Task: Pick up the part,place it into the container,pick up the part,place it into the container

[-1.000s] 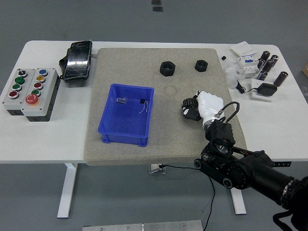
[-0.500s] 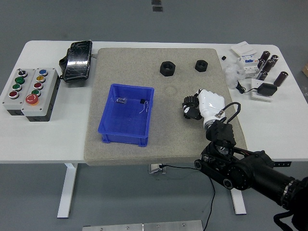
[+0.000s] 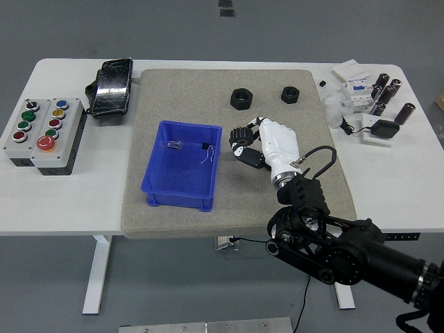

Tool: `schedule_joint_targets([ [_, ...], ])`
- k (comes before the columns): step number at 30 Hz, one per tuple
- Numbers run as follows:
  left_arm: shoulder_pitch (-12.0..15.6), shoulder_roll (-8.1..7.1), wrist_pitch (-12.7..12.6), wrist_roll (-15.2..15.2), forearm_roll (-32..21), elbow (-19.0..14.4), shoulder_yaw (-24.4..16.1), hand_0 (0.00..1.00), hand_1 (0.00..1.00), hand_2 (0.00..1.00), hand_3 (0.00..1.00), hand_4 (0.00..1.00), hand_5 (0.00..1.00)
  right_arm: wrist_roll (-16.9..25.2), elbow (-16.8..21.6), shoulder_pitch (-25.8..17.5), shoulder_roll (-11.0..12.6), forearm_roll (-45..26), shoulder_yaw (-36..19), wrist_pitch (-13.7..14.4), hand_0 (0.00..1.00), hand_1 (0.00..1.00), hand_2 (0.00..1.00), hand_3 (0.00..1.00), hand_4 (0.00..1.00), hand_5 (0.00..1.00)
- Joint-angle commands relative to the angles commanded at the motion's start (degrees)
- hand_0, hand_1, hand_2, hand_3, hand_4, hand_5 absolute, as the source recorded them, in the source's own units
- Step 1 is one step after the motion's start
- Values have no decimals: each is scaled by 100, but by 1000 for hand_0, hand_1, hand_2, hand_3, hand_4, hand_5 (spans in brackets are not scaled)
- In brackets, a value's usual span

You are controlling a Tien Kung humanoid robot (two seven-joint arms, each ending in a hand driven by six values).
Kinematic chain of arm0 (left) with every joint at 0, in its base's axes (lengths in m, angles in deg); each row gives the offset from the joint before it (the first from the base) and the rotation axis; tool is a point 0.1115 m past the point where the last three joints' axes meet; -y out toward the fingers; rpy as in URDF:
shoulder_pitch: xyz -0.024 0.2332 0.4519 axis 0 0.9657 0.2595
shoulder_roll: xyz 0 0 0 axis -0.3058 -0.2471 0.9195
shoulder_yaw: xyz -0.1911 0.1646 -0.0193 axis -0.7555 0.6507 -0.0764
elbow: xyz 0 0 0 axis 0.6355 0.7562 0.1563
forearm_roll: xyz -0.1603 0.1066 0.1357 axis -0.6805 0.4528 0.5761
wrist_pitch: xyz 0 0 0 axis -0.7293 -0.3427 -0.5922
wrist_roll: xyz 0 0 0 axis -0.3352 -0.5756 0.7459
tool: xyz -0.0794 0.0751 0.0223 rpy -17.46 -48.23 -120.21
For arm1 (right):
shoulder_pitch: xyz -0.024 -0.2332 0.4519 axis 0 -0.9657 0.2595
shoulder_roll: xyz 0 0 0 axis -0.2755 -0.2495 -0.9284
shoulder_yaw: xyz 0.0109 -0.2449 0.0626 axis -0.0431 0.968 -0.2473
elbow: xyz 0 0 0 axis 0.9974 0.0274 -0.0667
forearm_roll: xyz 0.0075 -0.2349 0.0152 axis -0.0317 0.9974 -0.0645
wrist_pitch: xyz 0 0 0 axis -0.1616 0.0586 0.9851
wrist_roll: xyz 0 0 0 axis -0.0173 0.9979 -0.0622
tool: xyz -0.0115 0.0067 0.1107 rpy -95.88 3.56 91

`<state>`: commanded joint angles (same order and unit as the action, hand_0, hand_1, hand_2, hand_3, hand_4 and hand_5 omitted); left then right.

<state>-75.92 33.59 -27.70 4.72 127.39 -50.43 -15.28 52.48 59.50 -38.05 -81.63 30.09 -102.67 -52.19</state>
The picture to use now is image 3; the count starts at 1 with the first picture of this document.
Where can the brown cardboard box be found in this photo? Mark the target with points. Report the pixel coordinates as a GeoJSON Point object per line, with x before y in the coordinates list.
{"type": "Point", "coordinates": [440, 100]}

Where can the large black gear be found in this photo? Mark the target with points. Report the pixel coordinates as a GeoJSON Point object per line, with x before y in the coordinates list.
{"type": "Point", "coordinates": [241, 135]}

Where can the black wrapped foot pedal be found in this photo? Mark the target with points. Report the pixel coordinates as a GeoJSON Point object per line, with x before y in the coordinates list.
{"type": "Point", "coordinates": [111, 90]}

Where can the grey metal plate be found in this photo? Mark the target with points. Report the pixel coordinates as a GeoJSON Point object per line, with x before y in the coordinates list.
{"type": "Point", "coordinates": [208, 327]}

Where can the grey four-button control box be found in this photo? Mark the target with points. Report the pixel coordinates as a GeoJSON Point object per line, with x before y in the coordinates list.
{"type": "Point", "coordinates": [14, 145]}

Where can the white table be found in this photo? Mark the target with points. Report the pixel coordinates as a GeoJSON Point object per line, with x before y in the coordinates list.
{"type": "Point", "coordinates": [104, 173]}

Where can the grey emergency-stop button box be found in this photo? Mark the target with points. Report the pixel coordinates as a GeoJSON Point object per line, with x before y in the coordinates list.
{"type": "Point", "coordinates": [66, 145]}

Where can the crumpled clear plastic bag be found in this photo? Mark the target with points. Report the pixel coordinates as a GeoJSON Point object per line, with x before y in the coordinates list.
{"type": "Point", "coordinates": [334, 107]}

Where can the blue plastic box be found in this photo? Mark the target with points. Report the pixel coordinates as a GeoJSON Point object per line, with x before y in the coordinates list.
{"type": "Point", "coordinates": [180, 173]}

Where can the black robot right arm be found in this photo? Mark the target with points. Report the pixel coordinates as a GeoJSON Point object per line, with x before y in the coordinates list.
{"type": "Point", "coordinates": [364, 249]}

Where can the white table leg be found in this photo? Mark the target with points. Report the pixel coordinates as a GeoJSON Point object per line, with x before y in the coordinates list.
{"type": "Point", "coordinates": [347, 298]}
{"type": "Point", "coordinates": [97, 277]}

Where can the grey-brown foam mat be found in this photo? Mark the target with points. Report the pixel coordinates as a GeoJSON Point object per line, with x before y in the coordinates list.
{"type": "Point", "coordinates": [243, 201]}

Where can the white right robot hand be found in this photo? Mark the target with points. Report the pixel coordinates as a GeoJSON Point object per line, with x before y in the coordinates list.
{"type": "Point", "coordinates": [279, 145]}

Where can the small black hex nut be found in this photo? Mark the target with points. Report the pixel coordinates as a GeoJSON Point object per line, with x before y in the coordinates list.
{"type": "Point", "coordinates": [286, 97]}

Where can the white circuit breaker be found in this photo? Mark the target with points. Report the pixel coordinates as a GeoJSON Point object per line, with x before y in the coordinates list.
{"type": "Point", "coordinates": [359, 95]}

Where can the large black hex nut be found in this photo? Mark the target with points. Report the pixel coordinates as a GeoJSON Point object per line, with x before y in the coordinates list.
{"type": "Point", "coordinates": [236, 100]}

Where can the small clear plastic bag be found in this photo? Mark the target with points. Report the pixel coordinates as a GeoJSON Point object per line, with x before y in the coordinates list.
{"type": "Point", "coordinates": [174, 145]}

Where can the white switch panel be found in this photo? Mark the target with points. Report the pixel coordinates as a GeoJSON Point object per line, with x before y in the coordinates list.
{"type": "Point", "coordinates": [350, 71]}

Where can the silver power socket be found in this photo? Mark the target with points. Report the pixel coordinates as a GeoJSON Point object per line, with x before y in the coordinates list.
{"type": "Point", "coordinates": [223, 243]}

